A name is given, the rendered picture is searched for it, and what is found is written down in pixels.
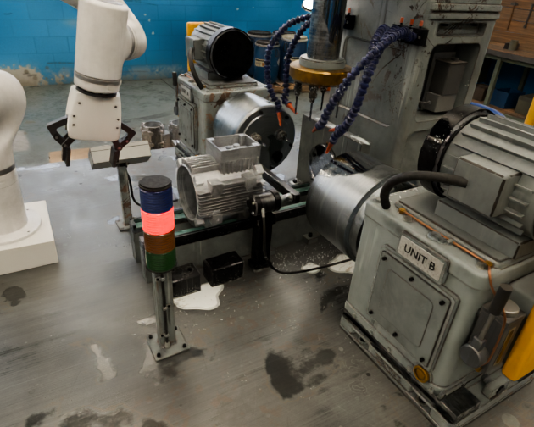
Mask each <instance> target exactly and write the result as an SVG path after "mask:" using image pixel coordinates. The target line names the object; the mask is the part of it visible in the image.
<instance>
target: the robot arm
mask: <svg viewBox="0 0 534 427"><path fill-rule="evenodd" d="M61 1H63V2H65V3H67V4H69V5H70V6H72V7H73V8H76V9H77V10H78V13H77V27H76V42H75V69H74V83H75V85H73V86H71V88H70V93H69V97H68V102H67V107H66V115H65V116H64V117H62V118H59V119H56V120H54V121H52V122H50V123H47V129H48V130H49V132H50V133H51V135H52V136H53V139H54V140H55V141H57V142H58V143H59V144H60V145H61V146H62V150H61V159H62V161H64V162H65V165H66V167H69V166H70V154H71V149H70V145H71V144H72V143H73V142H74V140H83V141H111V142H112V143H113V145H112V146H111V149H110V157H109V162H110V163H111V165H112V167H113V168H116V163H118V162H119V158H120V151H121V150H122V149H123V147H124V146H125V145H127V144H128V143H129V142H130V140H131V139H132V137H133V136H134V135H135V134H136V132H135V131H134V129H132V128H131V127H130V126H129V125H127V124H125V123H124V122H122V121H121V102H120V94H119V93H118V91H119V88H120V85H121V81H122V80H121V74H122V67H123V63H124V61H125V60H132V59H136V58H139V57H141V56H142V55H143V54H144V53H145V51H146V48H147V38H146V35H145V33H144V30H143V28H142V27H141V25H140V23H139V22H138V20H137V19H136V17H135V15H134V14H133V13H132V12H131V10H130V9H129V8H128V6H127V5H126V4H125V2H124V1H123V0H61ZM25 110H26V97H25V92H24V89H23V87H22V85H21V84H20V83H19V81H18V80H17V79H16V78H15V77H14V76H12V75H11V74H10V73H8V72H5V71H2V70H0V246H4V245H8V244H13V243H15V242H18V241H23V240H24V239H26V238H28V237H30V236H32V235H33V234H35V233H36V232H37V231H38V230H39V229H40V227H41V225H42V218H41V215H40V214H39V213H38V212H37V211H35V210H33V209H31V208H25V204H24V200H23V196H22V192H21V188H20V184H19V177H18V173H17V169H16V165H15V161H14V155H13V141H14V138H15V136H16V134H17V131H18V129H19V127H20V125H21V122H22V120H23V118H24V116H25ZM61 126H65V129H66V130H67V132H66V133H65V135H64V136H61V135H60V134H59V133H58V132H57V128H59V127H61ZM120 129H122V130H124V131H125V132H126V134H125V136H123V137H121V138H120ZM119 138H120V139H119Z"/></svg>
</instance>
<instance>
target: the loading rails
mask: <svg viewBox="0 0 534 427"><path fill-rule="evenodd" d="M290 187H292V188H293V189H294V190H296V191H297V192H298V193H300V201H299V203H296V204H293V203H292V202H290V201H287V202H282V203H281V209H280V210H279V211H275V212H272V213H273V214H274V215H276V223H275V224H273V225H272V235H271V246H270V256H271V255H274V254H275V249H274V247H279V246H282V245H286V244H288V243H292V242H295V241H300V240H303V241H304V242H305V243H306V244H307V245H308V244H312V243H315V242H317V240H318V237H317V236H318V235H321V234H320V233H319V232H318V231H317V230H316V229H314V228H313V227H312V226H311V224H310V223H309V221H308V219H307V215H306V199H307V195H308V193H309V188H310V187H311V186H310V182H304V183H299V184H295V185H290ZM174 222H175V253H176V259H177V266H176V267H178V266H181V265H183V264H186V263H194V265H195V266H196V268H197V269H201V268H203V260H204V259H205V258H211V257H214V256H218V255H220V254H223V253H227V252H232V251H236V252H237V253H238V254H239V255H240V257H243V256H247V255H249V254H251V251H252V236H253V222H252V221H251V220H250V216H249V217H248V218H247V219H241V220H236V219H228V220H225V221H223V223H221V224H217V225H216V226H212V227H208V228H205V227H204V225H202V226H198V227H196V226H195V225H194V226H193V225H191V223H189V222H188V220H187V219H186V216H185V214H184V213H183V208H178V209H174ZM129 224H130V232H131V245H132V252H133V257H134V259H135V260H136V262H137V263H140V262H142V275H143V277H144V279H145V281H146V282H147V283H151V282H153V278H152V273H151V272H149V271H148V270H147V269H146V266H145V263H146V256H145V247H144V239H143V229H142V216H141V217H136V218H132V219H129Z"/></svg>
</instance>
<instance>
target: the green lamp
mask: <svg viewBox="0 0 534 427"><path fill-rule="evenodd" d="M145 256H146V265H147V267H148V268H149V269H151V270H152V271H156V272H163V271H167V270H170V269H172V268H173V267H174V266H175V264H176V253H175V248H174V249H173V250H172V251H170V252H167V253H163V254H153V253H150V252H148V251H146V249H145Z"/></svg>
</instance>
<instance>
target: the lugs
mask: <svg viewBox="0 0 534 427"><path fill-rule="evenodd" d="M176 164H177V168H178V167H179V166H180V165H181V158H178V159H177V161H176ZM253 171H254V174H255V175H261V174H263V173H264V169H263V166H262V164H258V165H255V166H254V167H253ZM192 180H193V183H194V186H195V187H198V186H203V184H204V180H203V176H202V175H196V176H194V177H193V178H192ZM193 221H194V224H195V226H196V227H198V226H202V225H204V224H205V222H204V219H200V218H195V219H194V220H193Z"/></svg>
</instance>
